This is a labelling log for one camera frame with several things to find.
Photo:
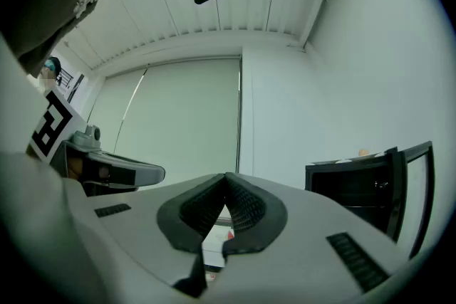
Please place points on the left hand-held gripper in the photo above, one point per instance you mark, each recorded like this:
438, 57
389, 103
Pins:
53, 124

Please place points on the brown egg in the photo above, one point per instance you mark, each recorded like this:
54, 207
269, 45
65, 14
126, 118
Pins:
363, 152

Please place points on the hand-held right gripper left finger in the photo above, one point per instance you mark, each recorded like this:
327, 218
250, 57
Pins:
135, 224

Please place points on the black metal frame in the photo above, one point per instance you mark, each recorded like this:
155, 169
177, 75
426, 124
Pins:
75, 87

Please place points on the person's left hand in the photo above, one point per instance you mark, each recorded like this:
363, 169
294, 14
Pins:
75, 168

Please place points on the pale green roller blind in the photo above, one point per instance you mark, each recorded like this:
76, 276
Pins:
110, 110
185, 117

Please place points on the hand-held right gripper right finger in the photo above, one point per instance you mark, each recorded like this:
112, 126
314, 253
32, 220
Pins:
306, 224

